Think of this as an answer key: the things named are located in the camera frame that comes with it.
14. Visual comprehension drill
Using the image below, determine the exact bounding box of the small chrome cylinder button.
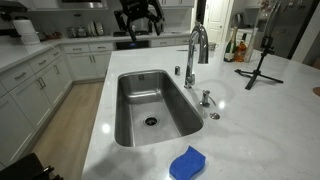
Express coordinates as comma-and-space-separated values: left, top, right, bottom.
175, 66, 180, 76

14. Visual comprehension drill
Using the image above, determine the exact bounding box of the black stove cooktop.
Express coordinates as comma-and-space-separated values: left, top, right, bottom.
112, 30, 150, 38

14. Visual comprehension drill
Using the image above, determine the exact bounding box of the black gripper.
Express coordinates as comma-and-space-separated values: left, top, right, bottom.
114, 0, 164, 42

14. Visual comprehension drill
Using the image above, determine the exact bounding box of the white paper towel roll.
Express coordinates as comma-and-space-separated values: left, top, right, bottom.
13, 19, 40, 45

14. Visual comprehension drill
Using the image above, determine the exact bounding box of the black camera tripod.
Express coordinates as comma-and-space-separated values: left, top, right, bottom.
235, 35, 282, 90

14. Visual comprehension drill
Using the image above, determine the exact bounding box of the chrome soap dispenser pump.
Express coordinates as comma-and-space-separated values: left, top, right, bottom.
199, 90, 216, 107

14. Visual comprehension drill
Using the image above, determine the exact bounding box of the chrome gooseneck faucet spout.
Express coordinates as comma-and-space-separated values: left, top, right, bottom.
183, 23, 210, 90

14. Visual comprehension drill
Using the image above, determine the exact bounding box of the green champagne bottle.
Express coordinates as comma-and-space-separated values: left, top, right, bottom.
224, 32, 236, 62

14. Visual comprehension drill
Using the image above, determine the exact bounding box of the stainless steel sink basin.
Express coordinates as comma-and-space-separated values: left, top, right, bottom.
115, 70, 203, 147

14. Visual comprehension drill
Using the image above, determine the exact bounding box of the chrome round air gap cap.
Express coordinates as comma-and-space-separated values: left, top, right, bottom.
209, 113, 220, 120

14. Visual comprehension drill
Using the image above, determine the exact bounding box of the grey patterned mug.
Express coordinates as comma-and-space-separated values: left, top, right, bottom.
209, 42, 219, 51

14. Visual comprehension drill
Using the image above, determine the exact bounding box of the blue wavy sponge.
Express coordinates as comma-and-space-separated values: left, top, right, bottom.
169, 146, 206, 180

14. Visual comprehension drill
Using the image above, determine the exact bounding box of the amber liquor bottle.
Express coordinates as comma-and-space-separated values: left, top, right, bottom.
234, 40, 247, 62

